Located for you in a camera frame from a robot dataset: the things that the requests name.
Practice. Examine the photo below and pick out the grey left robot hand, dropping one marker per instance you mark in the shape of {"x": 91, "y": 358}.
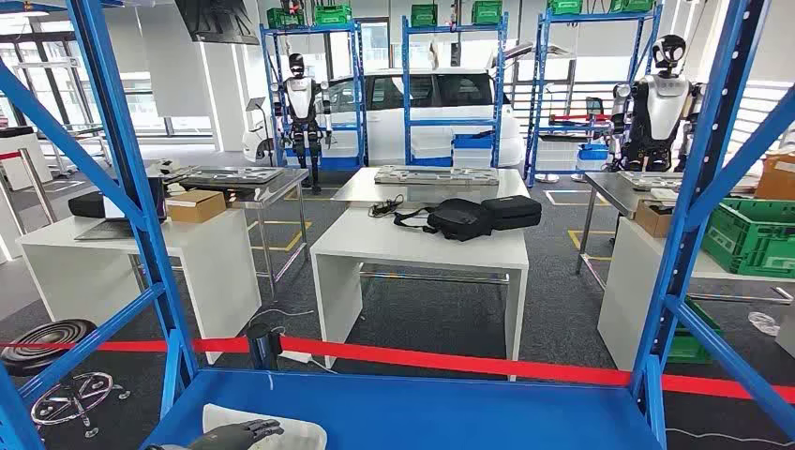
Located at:
{"x": 236, "y": 435}

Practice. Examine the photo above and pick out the white curved shell part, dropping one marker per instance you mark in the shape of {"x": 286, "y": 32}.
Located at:
{"x": 298, "y": 435}

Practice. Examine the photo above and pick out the blue metal shelf rack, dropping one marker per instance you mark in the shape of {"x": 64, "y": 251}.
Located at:
{"x": 453, "y": 122}
{"x": 341, "y": 163}
{"x": 531, "y": 155}
{"x": 404, "y": 416}

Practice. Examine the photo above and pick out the grey metal panel part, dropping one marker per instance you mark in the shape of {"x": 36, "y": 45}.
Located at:
{"x": 230, "y": 176}
{"x": 649, "y": 180}
{"x": 435, "y": 176}

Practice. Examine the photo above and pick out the white power strip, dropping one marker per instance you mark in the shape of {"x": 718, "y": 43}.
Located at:
{"x": 297, "y": 357}

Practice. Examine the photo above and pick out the white table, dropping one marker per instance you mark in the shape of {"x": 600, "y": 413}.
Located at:
{"x": 627, "y": 292}
{"x": 404, "y": 239}
{"x": 205, "y": 279}

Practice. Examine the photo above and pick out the red barrier belt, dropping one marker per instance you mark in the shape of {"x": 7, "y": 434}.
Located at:
{"x": 435, "y": 360}

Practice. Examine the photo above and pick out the black stool chrome base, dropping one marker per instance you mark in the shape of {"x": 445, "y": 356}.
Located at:
{"x": 43, "y": 341}

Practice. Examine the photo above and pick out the cardboard box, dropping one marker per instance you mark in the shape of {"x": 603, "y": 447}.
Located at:
{"x": 195, "y": 208}
{"x": 652, "y": 220}
{"x": 776, "y": 180}

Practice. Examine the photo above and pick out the dark laptop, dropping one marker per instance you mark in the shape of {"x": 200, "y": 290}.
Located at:
{"x": 109, "y": 231}

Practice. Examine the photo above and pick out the black backpack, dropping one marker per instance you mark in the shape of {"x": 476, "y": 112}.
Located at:
{"x": 459, "y": 220}

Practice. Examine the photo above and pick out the white car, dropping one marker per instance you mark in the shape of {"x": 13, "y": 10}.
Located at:
{"x": 385, "y": 136}

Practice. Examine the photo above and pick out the black and white humanoid robot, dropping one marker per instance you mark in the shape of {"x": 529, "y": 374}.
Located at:
{"x": 661, "y": 105}
{"x": 301, "y": 96}

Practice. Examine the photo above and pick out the black hard case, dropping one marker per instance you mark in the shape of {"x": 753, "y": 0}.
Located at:
{"x": 512, "y": 211}

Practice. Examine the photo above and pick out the green plastic crate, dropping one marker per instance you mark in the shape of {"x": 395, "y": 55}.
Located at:
{"x": 565, "y": 6}
{"x": 423, "y": 15}
{"x": 745, "y": 248}
{"x": 486, "y": 12}
{"x": 689, "y": 351}
{"x": 332, "y": 15}
{"x": 632, "y": 5}
{"x": 286, "y": 18}

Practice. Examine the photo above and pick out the blue plastic bin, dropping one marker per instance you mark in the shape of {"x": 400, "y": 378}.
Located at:
{"x": 593, "y": 155}

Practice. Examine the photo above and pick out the clear plastic bag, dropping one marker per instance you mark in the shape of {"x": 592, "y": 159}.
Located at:
{"x": 764, "y": 324}

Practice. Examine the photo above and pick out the black stanchion post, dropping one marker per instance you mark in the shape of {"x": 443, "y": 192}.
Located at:
{"x": 264, "y": 348}

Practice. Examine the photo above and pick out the black wall monitor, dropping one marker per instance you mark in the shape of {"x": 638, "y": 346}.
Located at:
{"x": 217, "y": 22}

